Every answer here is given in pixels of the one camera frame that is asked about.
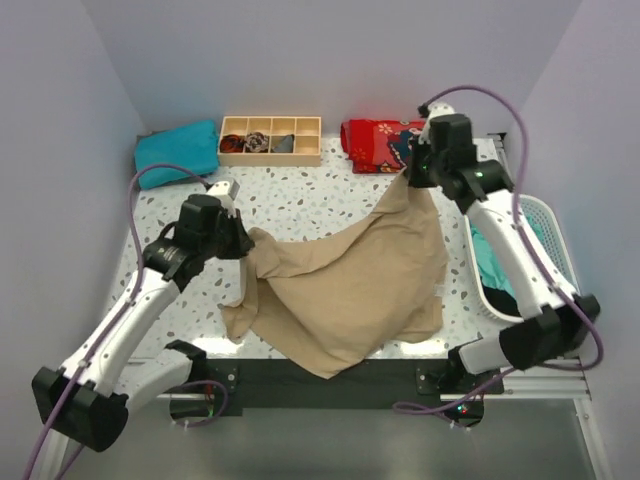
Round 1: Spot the beige t shirt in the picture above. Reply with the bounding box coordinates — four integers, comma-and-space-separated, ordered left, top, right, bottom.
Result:
222, 174, 448, 379

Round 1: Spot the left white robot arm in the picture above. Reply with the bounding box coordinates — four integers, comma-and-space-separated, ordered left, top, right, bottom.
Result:
32, 185, 254, 452

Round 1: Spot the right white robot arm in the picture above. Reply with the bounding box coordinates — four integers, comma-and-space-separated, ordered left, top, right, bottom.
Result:
405, 106, 600, 393

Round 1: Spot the red cartoon folded cloth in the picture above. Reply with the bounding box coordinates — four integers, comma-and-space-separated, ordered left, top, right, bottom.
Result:
340, 119, 425, 174

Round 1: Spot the folded teal t shirt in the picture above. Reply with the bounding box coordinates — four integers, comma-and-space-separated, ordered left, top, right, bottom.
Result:
134, 119, 219, 175

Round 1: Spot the orange black fabric item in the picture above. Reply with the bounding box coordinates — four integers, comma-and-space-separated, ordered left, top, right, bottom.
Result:
219, 134, 245, 153

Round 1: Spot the wooden compartment box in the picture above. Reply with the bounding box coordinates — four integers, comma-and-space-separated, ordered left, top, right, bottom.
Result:
218, 116, 322, 167

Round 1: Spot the brown floral fabric item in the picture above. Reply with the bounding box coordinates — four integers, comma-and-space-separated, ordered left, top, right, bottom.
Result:
245, 131, 270, 153

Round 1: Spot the white plastic laundry basket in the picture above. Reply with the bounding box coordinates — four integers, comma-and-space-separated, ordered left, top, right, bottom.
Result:
464, 195, 579, 323

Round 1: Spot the grey fabric item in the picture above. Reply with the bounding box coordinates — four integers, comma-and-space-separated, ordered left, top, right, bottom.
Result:
271, 134, 295, 154

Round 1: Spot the teal shirt in basket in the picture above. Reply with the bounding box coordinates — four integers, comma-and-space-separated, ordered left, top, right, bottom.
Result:
469, 222, 516, 304

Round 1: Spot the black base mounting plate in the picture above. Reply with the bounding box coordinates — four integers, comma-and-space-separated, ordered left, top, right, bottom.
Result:
169, 359, 491, 423

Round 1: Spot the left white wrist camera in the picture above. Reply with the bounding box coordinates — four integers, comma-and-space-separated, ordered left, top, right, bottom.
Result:
206, 179, 240, 211

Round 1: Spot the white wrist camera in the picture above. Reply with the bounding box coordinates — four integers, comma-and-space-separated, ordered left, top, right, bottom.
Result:
206, 179, 240, 211
418, 102, 456, 121

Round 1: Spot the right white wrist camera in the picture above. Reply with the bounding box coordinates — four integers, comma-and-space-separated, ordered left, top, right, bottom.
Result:
418, 102, 456, 121

